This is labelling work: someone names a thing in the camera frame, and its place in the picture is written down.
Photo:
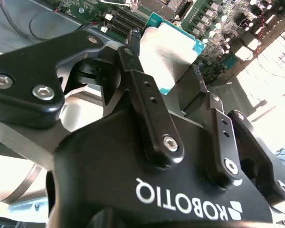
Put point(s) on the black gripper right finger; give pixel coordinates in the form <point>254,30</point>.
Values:
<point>224,147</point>

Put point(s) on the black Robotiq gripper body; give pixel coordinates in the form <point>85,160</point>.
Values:
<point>97,171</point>

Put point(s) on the CPU silver top green edge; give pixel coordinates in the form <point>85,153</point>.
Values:
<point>166,47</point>

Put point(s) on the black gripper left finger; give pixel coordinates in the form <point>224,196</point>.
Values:
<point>26,64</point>

